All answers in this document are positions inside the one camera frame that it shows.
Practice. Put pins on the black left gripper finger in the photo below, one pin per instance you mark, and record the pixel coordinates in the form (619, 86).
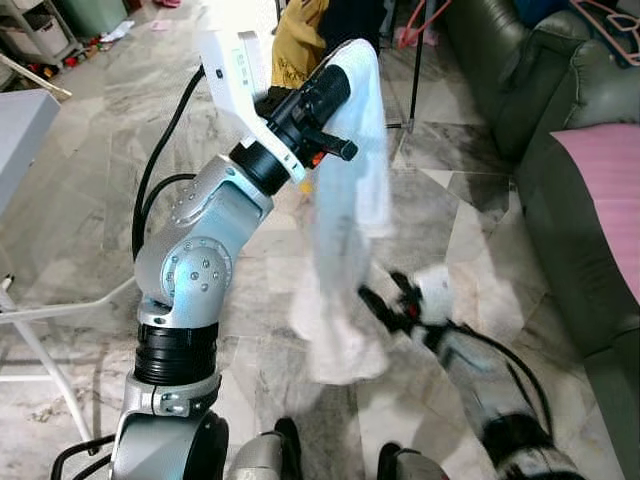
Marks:
(328, 90)

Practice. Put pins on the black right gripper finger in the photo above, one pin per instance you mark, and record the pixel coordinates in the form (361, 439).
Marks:
(375, 308)

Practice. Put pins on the white garment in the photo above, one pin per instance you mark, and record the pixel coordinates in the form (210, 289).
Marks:
(345, 220)

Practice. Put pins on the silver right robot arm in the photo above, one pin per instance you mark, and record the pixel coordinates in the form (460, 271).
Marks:
(490, 390)

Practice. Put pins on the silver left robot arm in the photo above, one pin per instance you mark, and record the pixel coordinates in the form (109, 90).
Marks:
(190, 270)

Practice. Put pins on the red plastic clothes hanger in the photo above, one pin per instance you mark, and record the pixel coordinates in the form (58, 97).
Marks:
(410, 35)

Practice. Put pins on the dusty pink clothes hanger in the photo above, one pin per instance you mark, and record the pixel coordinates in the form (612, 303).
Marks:
(600, 15)

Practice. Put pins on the yellow shirt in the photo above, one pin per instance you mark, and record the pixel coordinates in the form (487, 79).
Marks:
(298, 45)

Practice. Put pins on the dark navy garment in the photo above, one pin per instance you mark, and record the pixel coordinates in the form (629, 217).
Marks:
(350, 20)

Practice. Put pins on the black clothes rack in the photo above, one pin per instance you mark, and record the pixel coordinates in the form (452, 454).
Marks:
(415, 70)

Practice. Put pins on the grey green leather sofa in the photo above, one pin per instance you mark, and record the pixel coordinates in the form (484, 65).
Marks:
(540, 100)

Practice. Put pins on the green plastic bin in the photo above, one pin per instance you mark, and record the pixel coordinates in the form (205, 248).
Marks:
(95, 15)

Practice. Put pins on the pink mat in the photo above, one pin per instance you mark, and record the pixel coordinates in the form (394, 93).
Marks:
(605, 200)

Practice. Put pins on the storage shelf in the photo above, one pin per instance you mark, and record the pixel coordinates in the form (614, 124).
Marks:
(40, 30)

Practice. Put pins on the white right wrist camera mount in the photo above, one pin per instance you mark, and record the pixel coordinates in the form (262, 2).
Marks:
(437, 290)

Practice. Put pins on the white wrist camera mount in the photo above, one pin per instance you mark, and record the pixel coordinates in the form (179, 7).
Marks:
(235, 75)
(437, 290)

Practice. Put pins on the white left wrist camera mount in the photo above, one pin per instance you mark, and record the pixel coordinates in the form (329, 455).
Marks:
(235, 75)

